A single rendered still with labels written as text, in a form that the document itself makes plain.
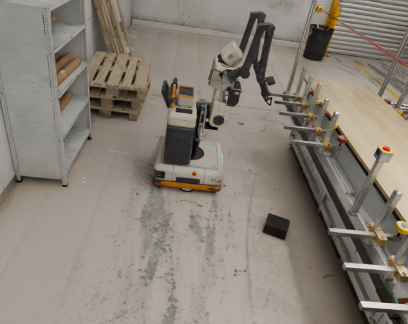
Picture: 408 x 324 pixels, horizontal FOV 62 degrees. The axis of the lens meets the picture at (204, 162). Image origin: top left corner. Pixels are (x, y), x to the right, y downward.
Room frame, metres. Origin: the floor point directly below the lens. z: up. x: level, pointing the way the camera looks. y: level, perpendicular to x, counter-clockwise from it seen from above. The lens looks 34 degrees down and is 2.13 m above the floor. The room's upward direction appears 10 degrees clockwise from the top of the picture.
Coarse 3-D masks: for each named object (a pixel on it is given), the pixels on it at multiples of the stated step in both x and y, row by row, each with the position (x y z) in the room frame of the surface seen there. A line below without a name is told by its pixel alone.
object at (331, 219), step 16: (336, 144) 2.76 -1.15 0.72; (304, 160) 3.32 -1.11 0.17; (352, 160) 2.43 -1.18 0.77; (304, 176) 3.17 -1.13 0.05; (352, 176) 2.33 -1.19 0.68; (320, 192) 2.68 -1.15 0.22; (368, 192) 2.07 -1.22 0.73; (320, 208) 2.56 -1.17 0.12; (368, 208) 1.99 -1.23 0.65; (336, 224) 2.30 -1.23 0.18; (336, 240) 2.14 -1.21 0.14; (400, 240) 1.60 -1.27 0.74; (352, 256) 1.93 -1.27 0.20; (352, 272) 1.81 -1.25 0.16; (352, 288) 1.75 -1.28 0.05; (368, 288) 1.64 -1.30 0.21; (384, 320) 1.36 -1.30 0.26
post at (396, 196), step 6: (396, 192) 1.55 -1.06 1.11; (390, 198) 1.57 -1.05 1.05; (396, 198) 1.54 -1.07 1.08; (390, 204) 1.55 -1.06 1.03; (396, 204) 1.55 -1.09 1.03; (384, 210) 1.56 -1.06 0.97; (390, 210) 1.55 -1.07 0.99; (384, 216) 1.54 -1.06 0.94; (378, 222) 1.55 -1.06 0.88; (384, 222) 1.55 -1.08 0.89; (378, 228) 1.54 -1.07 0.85; (372, 240) 1.55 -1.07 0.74
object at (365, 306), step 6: (360, 306) 0.99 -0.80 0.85; (366, 306) 0.98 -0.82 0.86; (372, 306) 0.99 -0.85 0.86; (378, 306) 0.99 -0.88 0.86; (384, 306) 1.00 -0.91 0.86; (390, 306) 1.00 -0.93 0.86; (396, 306) 1.01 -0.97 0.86; (402, 306) 1.02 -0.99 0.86; (390, 312) 0.99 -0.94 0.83; (396, 312) 0.99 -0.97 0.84; (402, 312) 1.00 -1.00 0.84
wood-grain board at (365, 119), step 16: (304, 80) 3.88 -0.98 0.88; (320, 80) 3.91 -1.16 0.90; (320, 96) 3.39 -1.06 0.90; (336, 96) 3.47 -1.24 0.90; (352, 96) 3.55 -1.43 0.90; (368, 96) 3.64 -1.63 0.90; (352, 112) 3.10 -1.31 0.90; (368, 112) 3.18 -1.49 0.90; (384, 112) 3.25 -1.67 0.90; (352, 128) 2.75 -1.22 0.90; (368, 128) 2.81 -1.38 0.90; (384, 128) 2.87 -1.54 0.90; (400, 128) 2.93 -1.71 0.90; (352, 144) 2.45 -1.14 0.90; (368, 144) 2.50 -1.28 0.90; (384, 144) 2.55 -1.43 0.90; (400, 144) 2.60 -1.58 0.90; (368, 160) 2.23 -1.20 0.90; (400, 160) 2.32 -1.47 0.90; (384, 176) 2.05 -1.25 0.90; (400, 176) 2.08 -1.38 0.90; (384, 192) 1.86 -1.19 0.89; (400, 208) 1.70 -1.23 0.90
